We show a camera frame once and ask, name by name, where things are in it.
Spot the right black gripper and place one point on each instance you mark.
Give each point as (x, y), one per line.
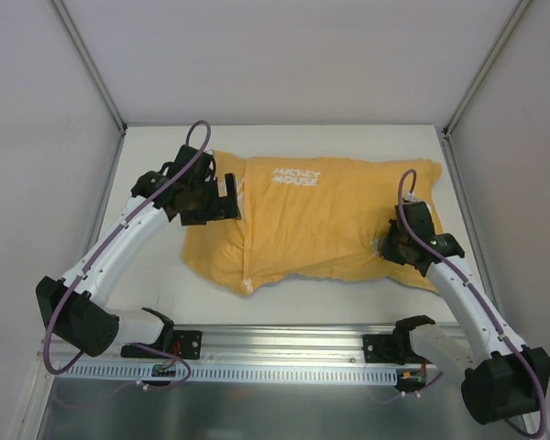
(391, 247)

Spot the aluminium mounting rail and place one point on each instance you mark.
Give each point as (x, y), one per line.
(284, 345)

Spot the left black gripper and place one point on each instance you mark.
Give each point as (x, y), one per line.
(229, 197)

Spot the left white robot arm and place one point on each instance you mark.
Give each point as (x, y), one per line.
(74, 306)

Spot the aluminium frame post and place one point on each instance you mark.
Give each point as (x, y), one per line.
(497, 47)
(75, 37)

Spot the yellow Mickey Mouse pillowcase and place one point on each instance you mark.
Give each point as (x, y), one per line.
(317, 218)

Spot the white slotted cable duct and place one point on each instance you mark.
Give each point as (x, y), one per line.
(351, 375)

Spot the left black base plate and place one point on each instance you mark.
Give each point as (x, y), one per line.
(185, 344)

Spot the left aluminium frame post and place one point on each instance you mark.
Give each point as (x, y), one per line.
(75, 37)

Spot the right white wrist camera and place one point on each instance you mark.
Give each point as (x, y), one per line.
(411, 198)

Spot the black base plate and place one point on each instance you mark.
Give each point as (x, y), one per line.
(185, 344)
(389, 349)

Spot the right aluminium frame post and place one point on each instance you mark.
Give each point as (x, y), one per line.
(497, 47)

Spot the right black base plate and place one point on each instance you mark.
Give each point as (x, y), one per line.
(389, 349)

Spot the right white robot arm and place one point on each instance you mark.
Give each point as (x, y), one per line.
(500, 377)

